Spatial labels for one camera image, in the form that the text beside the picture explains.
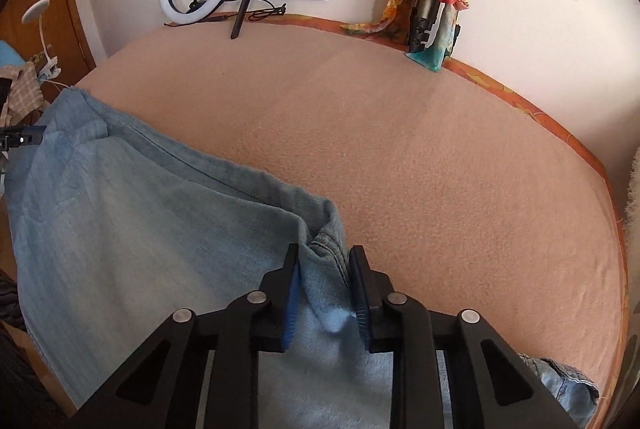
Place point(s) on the white clip lamp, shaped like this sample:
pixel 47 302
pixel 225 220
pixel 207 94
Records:
pixel 37 11

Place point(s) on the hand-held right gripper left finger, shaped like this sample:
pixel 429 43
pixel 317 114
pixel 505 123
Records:
pixel 294 304

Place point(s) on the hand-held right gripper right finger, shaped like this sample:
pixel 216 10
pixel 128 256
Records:
pixel 361 314

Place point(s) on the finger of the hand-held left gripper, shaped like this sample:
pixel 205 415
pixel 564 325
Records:
pixel 30 136

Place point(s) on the light blue denim pants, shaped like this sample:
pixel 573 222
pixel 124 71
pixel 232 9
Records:
pixel 125 234

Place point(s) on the checked beige cloth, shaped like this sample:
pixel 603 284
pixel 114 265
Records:
pixel 25 94

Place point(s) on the orange floral bedsheet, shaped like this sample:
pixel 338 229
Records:
pixel 492 81

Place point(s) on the beige blanket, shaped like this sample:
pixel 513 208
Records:
pixel 425 184

